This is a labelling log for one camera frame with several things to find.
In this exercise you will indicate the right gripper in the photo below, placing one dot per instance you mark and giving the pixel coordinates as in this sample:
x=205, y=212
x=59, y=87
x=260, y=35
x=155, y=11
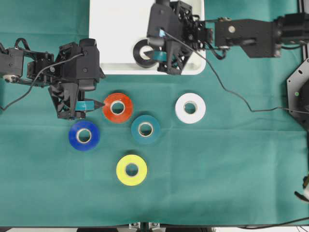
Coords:
x=185, y=34

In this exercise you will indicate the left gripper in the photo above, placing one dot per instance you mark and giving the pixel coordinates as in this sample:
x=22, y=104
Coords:
x=69, y=101

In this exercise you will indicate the black tape roll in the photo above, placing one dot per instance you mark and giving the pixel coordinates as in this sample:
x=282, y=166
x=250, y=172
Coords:
x=142, y=54

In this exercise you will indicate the red tape roll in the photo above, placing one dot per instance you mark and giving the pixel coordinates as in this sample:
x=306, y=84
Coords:
x=118, y=108

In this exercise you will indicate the blue tape roll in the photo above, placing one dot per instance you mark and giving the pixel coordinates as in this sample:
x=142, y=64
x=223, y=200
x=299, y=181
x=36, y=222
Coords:
x=84, y=135

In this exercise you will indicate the white tape roll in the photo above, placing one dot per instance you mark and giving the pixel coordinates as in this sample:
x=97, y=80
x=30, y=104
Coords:
x=190, y=108

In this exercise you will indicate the yellow tape roll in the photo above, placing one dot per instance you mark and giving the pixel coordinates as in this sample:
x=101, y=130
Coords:
x=131, y=170

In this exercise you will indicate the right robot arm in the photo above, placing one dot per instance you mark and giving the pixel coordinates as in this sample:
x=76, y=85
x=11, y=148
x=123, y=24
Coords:
x=258, y=39

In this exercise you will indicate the white plastic case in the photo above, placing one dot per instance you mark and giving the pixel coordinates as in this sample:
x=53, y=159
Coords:
x=117, y=25

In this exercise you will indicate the green tape roll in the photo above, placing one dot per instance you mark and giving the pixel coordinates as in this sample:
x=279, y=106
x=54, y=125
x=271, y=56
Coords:
x=145, y=129

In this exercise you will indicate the green table cloth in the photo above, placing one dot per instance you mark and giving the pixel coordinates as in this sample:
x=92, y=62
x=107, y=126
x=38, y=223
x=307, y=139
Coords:
x=240, y=164

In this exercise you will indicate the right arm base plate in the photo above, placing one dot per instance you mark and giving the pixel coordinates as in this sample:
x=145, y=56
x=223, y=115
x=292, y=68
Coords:
x=298, y=94

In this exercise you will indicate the black aluminium frame rail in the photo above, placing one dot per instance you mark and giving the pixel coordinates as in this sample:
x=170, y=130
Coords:
x=303, y=6

